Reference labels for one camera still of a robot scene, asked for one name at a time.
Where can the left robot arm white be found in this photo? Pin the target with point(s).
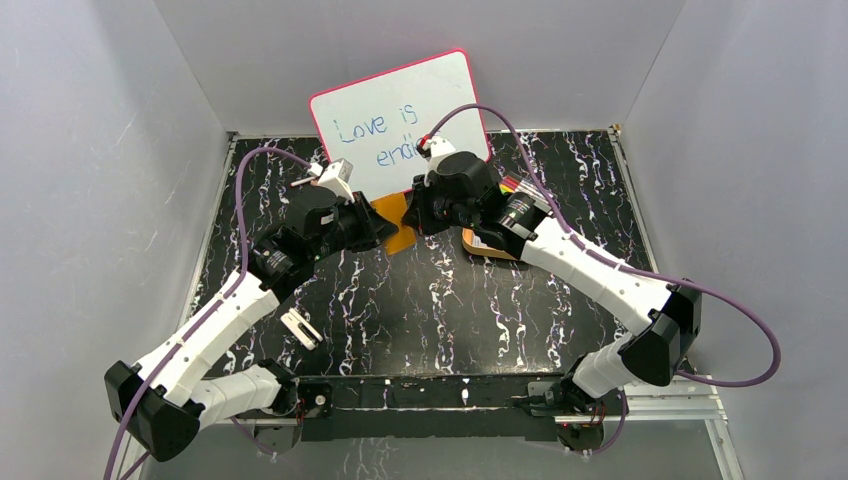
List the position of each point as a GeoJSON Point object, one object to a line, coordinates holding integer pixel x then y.
{"type": "Point", "coordinates": [163, 399]}

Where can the pink framed whiteboard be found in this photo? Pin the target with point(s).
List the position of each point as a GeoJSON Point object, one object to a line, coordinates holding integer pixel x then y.
{"type": "Point", "coordinates": [375, 123]}

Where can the orange oval tray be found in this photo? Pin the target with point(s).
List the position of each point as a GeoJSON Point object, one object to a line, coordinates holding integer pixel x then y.
{"type": "Point", "coordinates": [475, 246]}

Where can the pack of coloured markers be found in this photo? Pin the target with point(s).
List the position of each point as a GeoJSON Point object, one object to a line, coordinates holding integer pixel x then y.
{"type": "Point", "coordinates": [511, 184]}

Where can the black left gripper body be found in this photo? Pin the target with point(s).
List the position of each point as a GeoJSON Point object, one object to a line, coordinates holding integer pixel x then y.
{"type": "Point", "coordinates": [370, 223]}

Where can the white marker red cap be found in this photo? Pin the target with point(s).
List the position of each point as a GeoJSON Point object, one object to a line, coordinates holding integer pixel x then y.
{"type": "Point", "coordinates": [305, 181]}

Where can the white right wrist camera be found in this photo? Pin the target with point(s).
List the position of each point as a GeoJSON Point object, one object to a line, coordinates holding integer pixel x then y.
{"type": "Point", "coordinates": [432, 147]}

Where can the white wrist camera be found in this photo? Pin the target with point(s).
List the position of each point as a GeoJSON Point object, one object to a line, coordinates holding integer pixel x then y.
{"type": "Point", "coordinates": [333, 177]}
{"type": "Point", "coordinates": [432, 147]}

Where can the orange leather card holder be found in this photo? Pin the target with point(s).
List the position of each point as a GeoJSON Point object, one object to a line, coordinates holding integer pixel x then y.
{"type": "Point", "coordinates": [396, 222]}

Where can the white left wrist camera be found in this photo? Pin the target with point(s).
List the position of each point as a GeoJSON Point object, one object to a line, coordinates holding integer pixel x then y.
{"type": "Point", "coordinates": [333, 177]}

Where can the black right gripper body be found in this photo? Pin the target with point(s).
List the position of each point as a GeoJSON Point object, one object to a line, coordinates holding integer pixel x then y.
{"type": "Point", "coordinates": [445, 213]}

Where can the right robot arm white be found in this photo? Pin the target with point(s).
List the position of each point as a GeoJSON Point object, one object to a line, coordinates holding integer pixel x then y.
{"type": "Point", "coordinates": [661, 320]}

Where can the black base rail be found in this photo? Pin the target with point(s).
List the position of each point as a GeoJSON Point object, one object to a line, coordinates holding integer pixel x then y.
{"type": "Point", "coordinates": [452, 406]}

